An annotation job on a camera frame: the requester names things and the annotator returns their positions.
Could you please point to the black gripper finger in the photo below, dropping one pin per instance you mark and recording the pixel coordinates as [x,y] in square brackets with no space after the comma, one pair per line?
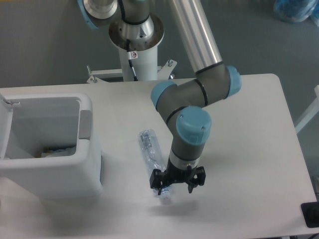
[158,180]
[194,177]

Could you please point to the blue plastic bag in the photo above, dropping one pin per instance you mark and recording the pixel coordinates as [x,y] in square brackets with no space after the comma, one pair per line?
[296,11]

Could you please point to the black device at table edge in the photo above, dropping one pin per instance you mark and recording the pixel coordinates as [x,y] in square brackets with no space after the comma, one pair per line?
[310,212]

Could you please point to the white trash can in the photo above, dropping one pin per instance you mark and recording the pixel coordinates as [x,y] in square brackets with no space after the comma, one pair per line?
[48,145]

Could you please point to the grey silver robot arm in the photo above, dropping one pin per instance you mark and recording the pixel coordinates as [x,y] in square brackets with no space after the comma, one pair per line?
[180,106]

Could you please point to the white base frame with bolts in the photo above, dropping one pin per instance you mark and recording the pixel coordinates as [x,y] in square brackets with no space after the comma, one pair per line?
[165,72]

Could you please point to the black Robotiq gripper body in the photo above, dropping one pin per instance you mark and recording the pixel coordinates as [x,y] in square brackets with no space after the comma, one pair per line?
[176,175]

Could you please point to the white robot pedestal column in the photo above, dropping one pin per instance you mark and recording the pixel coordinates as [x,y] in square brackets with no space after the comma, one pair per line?
[138,47]

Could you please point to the trash inside the can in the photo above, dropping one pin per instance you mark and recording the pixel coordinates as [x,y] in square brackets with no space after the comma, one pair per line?
[56,152]

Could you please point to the white frame leg right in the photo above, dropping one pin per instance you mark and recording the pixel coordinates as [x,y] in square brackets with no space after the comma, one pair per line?
[309,112]

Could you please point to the crushed clear plastic bottle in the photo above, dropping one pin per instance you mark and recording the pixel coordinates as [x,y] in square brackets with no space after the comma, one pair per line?
[152,156]

